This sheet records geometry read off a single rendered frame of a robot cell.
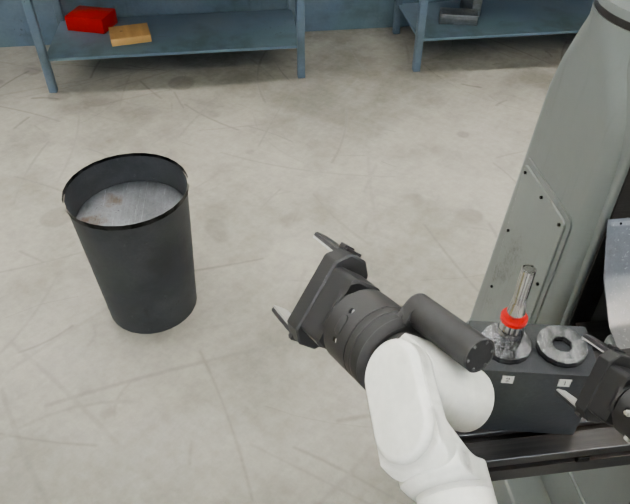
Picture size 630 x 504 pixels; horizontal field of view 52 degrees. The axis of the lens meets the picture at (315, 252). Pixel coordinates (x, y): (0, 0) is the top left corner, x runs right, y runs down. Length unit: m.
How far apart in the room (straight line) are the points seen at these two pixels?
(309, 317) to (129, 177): 2.13
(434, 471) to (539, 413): 0.78
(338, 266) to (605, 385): 0.54
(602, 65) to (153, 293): 1.81
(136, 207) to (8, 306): 0.82
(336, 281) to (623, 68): 1.01
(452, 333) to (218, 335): 2.22
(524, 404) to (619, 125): 0.65
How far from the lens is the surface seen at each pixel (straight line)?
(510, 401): 1.28
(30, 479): 2.56
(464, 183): 3.64
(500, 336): 1.20
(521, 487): 2.21
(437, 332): 0.60
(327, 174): 3.62
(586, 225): 1.68
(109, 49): 4.69
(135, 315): 2.74
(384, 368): 0.58
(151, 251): 2.48
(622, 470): 1.79
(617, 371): 1.10
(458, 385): 0.60
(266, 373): 2.61
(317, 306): 0.72
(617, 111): 1.56
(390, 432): 0.56
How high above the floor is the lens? 2.07
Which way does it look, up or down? 42 degrees down
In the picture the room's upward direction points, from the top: straight up
